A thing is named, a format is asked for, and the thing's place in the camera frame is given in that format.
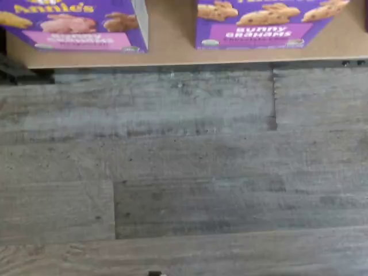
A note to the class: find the purple Annie's box pink patch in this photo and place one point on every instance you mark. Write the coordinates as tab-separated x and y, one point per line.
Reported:
72	17

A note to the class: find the particle board shelf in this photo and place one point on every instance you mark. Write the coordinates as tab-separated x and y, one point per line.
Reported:
172	43

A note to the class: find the purple Annie's box violet patch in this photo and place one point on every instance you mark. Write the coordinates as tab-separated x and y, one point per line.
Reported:
258	14

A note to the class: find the black metal shelf frame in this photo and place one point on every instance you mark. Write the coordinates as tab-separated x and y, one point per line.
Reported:
17	72

